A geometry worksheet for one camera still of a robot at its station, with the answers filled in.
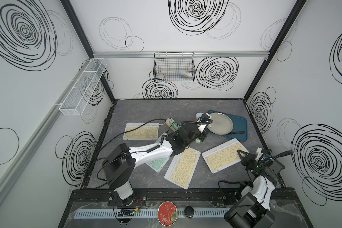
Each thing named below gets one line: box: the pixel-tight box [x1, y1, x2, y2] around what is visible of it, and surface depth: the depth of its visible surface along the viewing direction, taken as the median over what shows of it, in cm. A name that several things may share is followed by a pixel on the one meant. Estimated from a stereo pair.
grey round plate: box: [207, 112, 234, 136], surface depth 107 cm
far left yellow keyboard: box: [122, 122, 160, 141], surface depth 101 cm
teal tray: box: [206, 110, 248, 142], surface depth 104 cm
